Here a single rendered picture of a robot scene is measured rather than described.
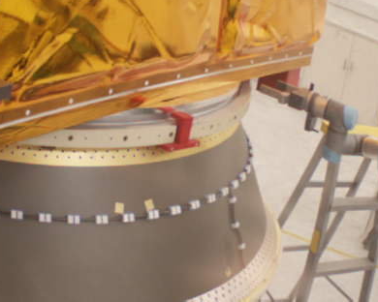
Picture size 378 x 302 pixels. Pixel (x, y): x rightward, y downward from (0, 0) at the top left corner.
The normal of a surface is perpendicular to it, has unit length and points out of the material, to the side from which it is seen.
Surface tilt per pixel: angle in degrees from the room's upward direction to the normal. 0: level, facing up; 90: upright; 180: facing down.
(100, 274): 62
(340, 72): 90
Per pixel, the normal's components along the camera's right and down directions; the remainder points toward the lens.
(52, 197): 0.41, -0.10
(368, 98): -0.50, 0.19
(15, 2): 0.62, 0.58
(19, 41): 0.76, 0.35
